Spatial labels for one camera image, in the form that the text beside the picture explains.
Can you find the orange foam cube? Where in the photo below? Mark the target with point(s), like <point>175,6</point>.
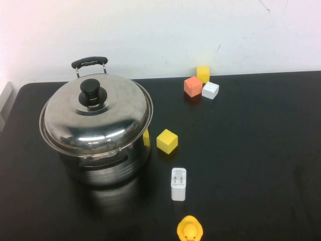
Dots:
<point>192,86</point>

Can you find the white foam cube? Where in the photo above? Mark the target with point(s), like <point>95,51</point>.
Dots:
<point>210,90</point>

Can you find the white plug charger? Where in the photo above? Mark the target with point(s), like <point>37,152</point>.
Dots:
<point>178,185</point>

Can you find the yellow rubber duck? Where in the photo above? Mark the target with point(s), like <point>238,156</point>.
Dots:
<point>189,228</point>

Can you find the stainless steel lid black knob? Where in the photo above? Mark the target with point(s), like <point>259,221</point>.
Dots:
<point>120,113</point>

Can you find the yellow foam cube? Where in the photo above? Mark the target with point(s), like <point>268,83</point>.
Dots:
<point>166,141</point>
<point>202,74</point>

